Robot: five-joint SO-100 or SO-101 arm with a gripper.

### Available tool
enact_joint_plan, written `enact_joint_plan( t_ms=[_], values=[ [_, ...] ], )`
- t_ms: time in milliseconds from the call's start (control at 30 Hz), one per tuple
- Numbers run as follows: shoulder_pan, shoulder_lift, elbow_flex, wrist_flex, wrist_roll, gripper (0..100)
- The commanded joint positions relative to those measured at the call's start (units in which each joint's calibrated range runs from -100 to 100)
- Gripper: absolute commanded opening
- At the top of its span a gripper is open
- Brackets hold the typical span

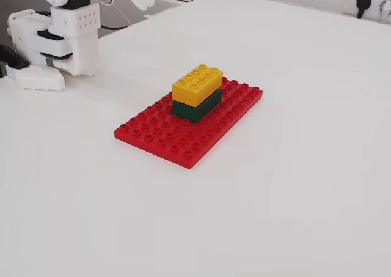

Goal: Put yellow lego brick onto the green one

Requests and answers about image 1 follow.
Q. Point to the yellow lego brick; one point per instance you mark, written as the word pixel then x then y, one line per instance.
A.
pixel 191 95

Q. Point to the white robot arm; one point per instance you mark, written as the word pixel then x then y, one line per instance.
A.
pixel 81 44

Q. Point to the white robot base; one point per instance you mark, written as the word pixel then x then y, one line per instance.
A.
pixel 33 76

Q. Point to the green lego brick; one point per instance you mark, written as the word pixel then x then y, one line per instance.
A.
pixel 189 113

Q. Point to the red lego baseplate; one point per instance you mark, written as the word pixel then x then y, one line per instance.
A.
pixel 159 139

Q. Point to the black table clamp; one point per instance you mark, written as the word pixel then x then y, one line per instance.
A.
pixel 10 58

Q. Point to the black power plug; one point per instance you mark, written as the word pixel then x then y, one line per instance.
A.
pixel 363 3

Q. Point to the white power plug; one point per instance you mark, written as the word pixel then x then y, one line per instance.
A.
pixel 385 11

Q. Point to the white wall socket strip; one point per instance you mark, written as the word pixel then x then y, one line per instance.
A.
pixel 349 2

